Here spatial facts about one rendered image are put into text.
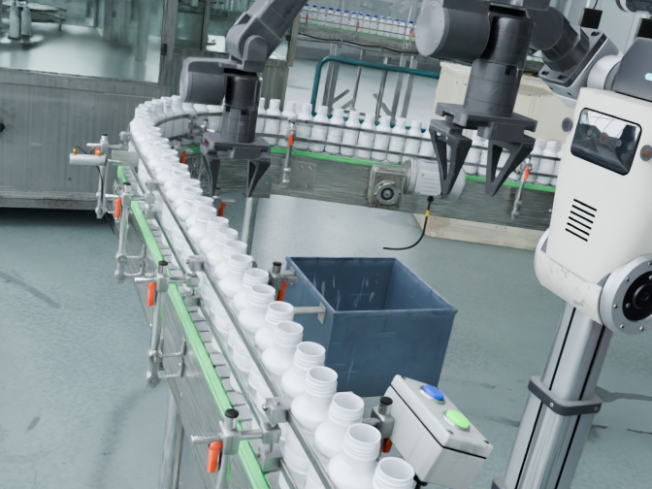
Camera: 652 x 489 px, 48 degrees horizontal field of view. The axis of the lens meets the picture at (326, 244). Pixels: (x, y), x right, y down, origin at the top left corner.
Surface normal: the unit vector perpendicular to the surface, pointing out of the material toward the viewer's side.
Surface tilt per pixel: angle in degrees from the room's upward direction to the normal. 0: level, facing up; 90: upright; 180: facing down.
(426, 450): 70
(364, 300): 90
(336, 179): 90
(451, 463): 90
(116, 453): 0
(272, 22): 88
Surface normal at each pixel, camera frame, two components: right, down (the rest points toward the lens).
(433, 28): -0.91, 0.00
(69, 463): 0.16, -0.93
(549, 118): 0.07, 0.35
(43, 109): 0.37, 0.37
